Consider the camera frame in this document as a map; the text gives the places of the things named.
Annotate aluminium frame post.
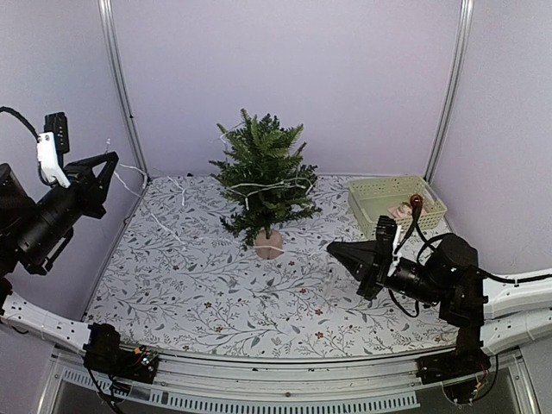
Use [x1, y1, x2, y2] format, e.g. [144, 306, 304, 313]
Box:
[424, 0, 474, 183]
[97, 0, 150, 180]

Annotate left aluminium frame post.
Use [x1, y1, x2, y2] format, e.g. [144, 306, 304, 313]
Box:
[97, 0, 150, 180]

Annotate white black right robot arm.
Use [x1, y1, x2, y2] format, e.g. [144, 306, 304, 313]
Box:
[327, 233, 551, 376]

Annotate floral white table mat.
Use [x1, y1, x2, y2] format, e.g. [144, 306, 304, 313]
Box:
[85, 176, 456, 358]

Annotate small green christmas tree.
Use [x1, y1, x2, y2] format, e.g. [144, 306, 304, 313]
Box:
[210, 109, 322, 260]

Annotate pink bow ornaments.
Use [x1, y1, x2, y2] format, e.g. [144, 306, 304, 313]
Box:
[387, 203, 414, 219]

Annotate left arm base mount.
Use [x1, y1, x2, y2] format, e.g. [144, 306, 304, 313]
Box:
[84, 344, 159, 384]

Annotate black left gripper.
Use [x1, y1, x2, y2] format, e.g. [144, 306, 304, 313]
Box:
[13, 153, 122, 267]

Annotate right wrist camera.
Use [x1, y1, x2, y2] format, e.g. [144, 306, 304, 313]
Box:
[374, 216, 401, 279]

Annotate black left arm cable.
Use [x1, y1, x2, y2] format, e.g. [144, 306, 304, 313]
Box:
[0, 105, 42, 141]

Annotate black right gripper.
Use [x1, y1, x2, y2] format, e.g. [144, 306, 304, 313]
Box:
[328, 240, 445, 308]

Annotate pale green perforated basket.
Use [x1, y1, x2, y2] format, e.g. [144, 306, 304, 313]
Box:
[348, 176, 448, 240]

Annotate right aluminium frame post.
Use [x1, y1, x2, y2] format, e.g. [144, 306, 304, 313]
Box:
[424, 0, 474, 183]

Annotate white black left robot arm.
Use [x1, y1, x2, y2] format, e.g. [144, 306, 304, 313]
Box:
[1, 152, 129, 374]

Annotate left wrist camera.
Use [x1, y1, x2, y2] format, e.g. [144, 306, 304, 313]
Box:
[36, 112, 70, 188]

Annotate clear wire fairy lights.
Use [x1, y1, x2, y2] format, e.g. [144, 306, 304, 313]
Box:
[103, 122, 336, 294]

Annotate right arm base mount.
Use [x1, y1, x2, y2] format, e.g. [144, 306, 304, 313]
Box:
[416, 350, 499, 406]

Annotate red bauble ornament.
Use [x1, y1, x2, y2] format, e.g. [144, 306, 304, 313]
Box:
[410, 194, 423, 208]

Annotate aluminium front rail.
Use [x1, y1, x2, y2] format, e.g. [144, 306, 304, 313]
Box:
[35, 346, 546, 413]

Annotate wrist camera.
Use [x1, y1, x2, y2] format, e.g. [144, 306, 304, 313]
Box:
[36, 112, 70, 188]
[374, 216, 401, 279]

